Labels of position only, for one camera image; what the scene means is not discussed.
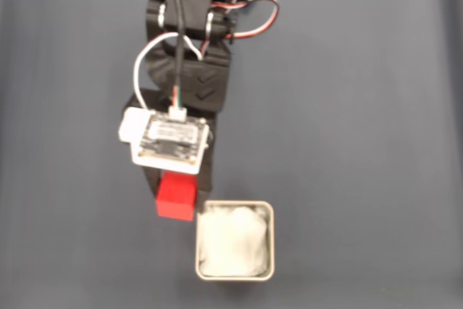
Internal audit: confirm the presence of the red cube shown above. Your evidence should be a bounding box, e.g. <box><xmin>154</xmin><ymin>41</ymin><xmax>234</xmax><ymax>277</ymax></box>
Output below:
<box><xmin>156</xmin><ymin>172</ymin><xmax>198</xmax><ymax>221</ymax></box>

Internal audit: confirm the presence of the square metal box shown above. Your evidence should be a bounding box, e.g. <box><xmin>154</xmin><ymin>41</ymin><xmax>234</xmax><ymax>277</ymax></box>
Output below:
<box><xmin>195</xmin><ymin>200</ymin><xmax>276</xmax><ymax>282</ymax></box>

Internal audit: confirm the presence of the white tissue paper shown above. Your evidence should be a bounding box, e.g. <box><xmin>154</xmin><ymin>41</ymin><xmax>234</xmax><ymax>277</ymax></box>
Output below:
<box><xmin>198</xmin><ymin>206</ymin><xmax>271</xmax><ymax>276</ymax></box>

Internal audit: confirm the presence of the dark blue table mat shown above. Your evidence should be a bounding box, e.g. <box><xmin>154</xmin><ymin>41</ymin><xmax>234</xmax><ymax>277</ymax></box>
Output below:
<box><xmin>0</xmin><ymin>0</ymin><xmax>463</xmax><ymax>309</ymax></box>

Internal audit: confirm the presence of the black camera cable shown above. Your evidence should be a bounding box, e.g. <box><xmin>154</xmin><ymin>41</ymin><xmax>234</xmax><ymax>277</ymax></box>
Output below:
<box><xmin>166</xmin><ymin>0</ymin><xmax>185</xmax><ymax>111</ymax></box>

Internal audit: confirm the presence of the wrist camera board white mount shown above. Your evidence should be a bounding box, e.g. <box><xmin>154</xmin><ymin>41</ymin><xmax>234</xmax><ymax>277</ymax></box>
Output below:
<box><xmin>117</xmin><ymin>106</ymin><xmax>212</xmax><ymax>176</ymax></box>

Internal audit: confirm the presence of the thin white cable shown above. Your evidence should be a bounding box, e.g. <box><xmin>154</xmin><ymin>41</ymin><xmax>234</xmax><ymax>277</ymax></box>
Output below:
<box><xmin>132</xmin><ymin>32</ymin><xmax>204</xmax><ymax>111</ymax></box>

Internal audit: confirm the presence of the red white servo cable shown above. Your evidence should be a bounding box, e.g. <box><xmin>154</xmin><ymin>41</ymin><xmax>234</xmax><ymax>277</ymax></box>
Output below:
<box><xmin>209</xmin><ymin>0</ymin><xmax>281</xmax><ymax>41</ymax></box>

